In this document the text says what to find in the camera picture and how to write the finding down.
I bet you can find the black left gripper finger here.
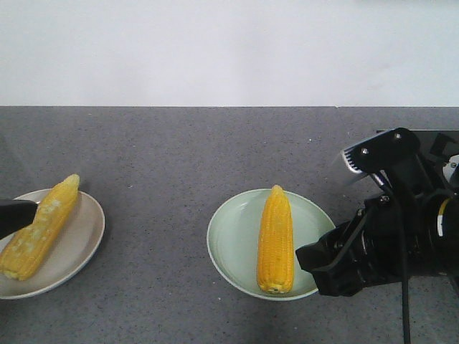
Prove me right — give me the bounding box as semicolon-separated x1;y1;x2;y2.
0;199;37;239

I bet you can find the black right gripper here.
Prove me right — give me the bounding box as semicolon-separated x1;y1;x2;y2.
295;195;445;297

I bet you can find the pale corn cob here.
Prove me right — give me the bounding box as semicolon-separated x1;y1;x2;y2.
1;174;80;281

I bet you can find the yellow corn cob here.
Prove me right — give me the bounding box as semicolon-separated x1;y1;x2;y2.
257;185;294;294

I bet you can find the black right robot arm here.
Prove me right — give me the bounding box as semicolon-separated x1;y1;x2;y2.
295;157;458;297

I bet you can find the beige round plate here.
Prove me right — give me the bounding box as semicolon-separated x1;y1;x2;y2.
1;191;105;300

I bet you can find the black glass gas stove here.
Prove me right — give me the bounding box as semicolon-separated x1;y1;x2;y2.
372;130;458;198

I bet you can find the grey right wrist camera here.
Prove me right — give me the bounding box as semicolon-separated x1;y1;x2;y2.
329;128;420;185

